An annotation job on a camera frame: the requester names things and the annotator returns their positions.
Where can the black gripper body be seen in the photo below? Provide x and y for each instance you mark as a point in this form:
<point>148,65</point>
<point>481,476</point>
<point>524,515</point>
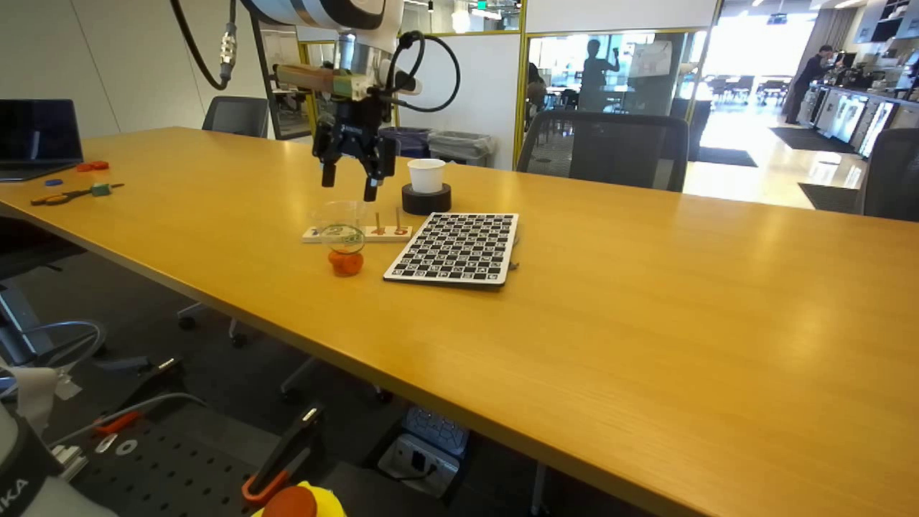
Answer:
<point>360,131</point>

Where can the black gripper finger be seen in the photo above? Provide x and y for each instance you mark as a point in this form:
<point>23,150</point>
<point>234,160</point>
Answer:
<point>372,186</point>
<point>327,172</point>

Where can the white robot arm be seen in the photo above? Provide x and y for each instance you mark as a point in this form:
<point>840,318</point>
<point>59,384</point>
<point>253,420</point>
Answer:
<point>357,87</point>

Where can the white paper cup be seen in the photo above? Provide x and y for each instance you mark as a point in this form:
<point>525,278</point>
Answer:
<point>426,175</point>

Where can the clear plastic cup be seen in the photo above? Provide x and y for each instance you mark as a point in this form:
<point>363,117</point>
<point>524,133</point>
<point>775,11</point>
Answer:
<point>343,236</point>

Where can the wooden number peg board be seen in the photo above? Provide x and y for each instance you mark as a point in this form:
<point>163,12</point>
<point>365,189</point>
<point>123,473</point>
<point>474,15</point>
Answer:
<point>373,229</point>

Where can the black tape roll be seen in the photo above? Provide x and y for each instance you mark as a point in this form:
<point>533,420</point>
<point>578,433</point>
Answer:
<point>426,203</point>

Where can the checkered marker calibration board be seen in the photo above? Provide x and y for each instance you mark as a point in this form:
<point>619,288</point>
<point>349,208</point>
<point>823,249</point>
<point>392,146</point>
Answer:
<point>458,249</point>

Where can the floor power outlet box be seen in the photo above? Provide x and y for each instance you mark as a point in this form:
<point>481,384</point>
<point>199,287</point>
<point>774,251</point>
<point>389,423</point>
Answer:
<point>421,468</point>

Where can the black laptop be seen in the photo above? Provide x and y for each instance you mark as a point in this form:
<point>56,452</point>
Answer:
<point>39,140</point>

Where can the yellow red emergency stop button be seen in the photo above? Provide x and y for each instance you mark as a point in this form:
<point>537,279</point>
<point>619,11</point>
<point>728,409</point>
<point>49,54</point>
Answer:
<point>298,502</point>

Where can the person in background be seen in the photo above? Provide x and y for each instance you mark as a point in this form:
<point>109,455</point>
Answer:
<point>813,70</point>

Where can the red handled tool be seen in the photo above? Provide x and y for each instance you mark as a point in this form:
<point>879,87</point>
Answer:
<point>281,462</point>

